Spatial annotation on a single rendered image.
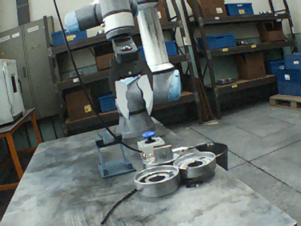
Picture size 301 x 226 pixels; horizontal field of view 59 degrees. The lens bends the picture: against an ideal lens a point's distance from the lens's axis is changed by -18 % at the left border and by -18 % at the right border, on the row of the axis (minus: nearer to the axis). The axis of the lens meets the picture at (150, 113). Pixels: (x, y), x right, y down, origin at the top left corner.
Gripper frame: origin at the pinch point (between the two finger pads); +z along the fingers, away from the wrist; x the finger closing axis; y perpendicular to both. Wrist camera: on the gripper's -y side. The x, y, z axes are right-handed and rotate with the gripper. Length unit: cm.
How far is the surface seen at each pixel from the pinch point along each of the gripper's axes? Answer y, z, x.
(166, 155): 6.2, 12.5, -5.4
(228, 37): 347, -67, -199
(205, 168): -5.5, 15.8, -11.7
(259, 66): 353, -14, -247
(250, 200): -22.4, 21.1, -15.1
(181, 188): -5.6, 18.9, -5.2
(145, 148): 20.1, 11.7, -2.3
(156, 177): -0.6, 15.9, -0.7
